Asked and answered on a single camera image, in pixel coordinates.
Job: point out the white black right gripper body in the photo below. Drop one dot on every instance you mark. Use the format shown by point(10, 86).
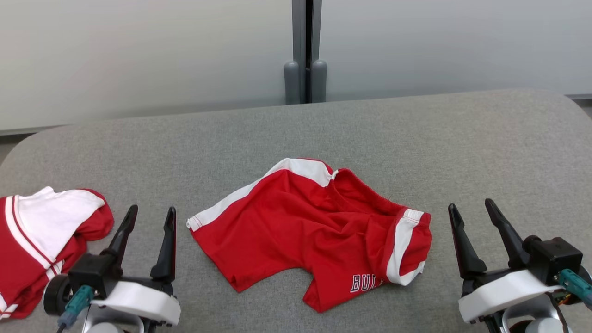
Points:
point(504, 291)

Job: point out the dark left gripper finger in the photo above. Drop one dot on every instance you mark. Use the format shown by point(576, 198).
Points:
point(167, 254)
point(121, 236)

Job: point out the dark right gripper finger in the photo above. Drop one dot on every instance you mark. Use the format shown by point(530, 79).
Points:
point(508, 233)
point(466, 249)

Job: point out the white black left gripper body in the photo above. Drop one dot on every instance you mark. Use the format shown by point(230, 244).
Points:
point(148, 303)

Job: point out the red white basketball jersey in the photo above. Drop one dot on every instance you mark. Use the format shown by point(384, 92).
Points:
point(27, 259)

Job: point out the red white basketball shorts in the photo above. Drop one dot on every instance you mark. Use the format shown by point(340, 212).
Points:
point(286, 222)

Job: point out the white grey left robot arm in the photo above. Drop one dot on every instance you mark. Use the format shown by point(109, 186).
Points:
point(104, 328)

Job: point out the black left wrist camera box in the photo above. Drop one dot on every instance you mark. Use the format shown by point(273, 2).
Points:
point(92, 273)

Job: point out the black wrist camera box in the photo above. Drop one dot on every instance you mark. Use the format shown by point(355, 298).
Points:
point(92, 273)
point(555, 256)

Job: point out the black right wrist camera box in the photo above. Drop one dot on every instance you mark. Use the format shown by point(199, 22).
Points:
point(555, 256)

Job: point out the grey cylindrical post foot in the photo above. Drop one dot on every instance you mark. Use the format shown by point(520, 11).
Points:
point(319, 81)
point(292, 83)

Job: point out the grey partition post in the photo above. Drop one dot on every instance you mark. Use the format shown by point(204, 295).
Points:
point(299, 27)

